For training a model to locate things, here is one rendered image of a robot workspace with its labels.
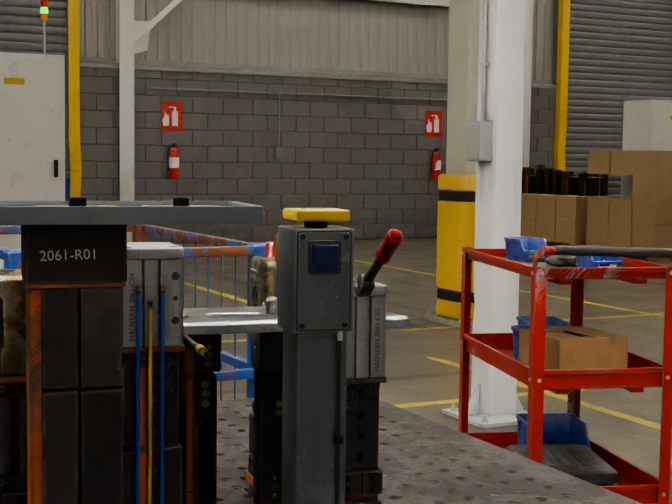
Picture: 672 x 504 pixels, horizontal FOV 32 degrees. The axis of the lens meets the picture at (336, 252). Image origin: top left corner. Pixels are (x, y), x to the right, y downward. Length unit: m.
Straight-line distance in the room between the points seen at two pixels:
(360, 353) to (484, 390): 4.09
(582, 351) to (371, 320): 2.20
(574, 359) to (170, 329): 2.35
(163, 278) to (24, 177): 8.21
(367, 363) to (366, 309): 0.07
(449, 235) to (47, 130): 3.31
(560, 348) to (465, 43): 5.29
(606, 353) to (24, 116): 6.66
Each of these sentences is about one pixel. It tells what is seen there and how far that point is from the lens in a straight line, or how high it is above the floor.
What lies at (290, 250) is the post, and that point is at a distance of 1.25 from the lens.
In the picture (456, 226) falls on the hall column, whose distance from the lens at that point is 8.57.
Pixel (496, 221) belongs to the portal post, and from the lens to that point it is 5.40.
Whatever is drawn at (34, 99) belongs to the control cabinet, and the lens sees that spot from 9.59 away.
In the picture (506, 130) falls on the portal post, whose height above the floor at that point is 1.35.
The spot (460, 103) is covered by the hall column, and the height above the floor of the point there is 1.62.
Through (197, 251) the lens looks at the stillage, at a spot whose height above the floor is 0.93.
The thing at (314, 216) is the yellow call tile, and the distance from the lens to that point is 1.24.
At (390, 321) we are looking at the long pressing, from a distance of 1.58.
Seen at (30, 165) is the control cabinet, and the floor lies 1.12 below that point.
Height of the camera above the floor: 1.22
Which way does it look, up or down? 5 degrees down
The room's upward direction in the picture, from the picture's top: 1 degrees clockwise
